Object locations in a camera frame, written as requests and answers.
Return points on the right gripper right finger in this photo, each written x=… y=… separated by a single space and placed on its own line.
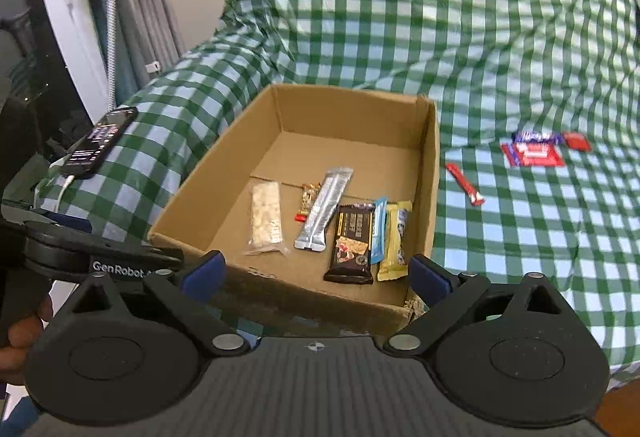
x=450 y=301

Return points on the white rice cracker packet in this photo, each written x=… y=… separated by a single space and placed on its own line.
x=266 y=232

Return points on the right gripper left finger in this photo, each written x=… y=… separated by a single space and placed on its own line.
x=185 y=295

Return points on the small orange red candy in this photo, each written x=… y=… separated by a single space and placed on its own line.
x=309 y=195

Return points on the person left hand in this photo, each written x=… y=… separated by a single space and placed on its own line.
x=22 y=335

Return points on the black smartphone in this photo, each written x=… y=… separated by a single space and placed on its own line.
x=92 y=149

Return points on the brown cardboard box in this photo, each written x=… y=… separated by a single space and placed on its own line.
x=293 y=134

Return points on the red thin snack stick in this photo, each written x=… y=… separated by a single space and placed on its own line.
x=474 y=196

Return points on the silver snack packet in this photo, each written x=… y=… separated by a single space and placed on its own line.
x=313 y=234

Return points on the dark brown cracker packet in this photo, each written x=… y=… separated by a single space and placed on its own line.
x=351 y=254

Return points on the red white snack packet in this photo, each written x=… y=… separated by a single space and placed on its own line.
x=524 y=155

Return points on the red flat snack packet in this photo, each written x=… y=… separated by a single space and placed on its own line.
x=576 y=141

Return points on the yellow snack bar packet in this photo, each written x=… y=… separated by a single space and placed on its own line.
x=393 y=265

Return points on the green white checkered cloth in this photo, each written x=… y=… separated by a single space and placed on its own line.
x=492 y=67

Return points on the light blue snack stick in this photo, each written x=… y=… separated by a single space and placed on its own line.
x=378 y=231

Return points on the purple snack packet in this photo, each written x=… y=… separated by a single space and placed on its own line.
x=532 y=137

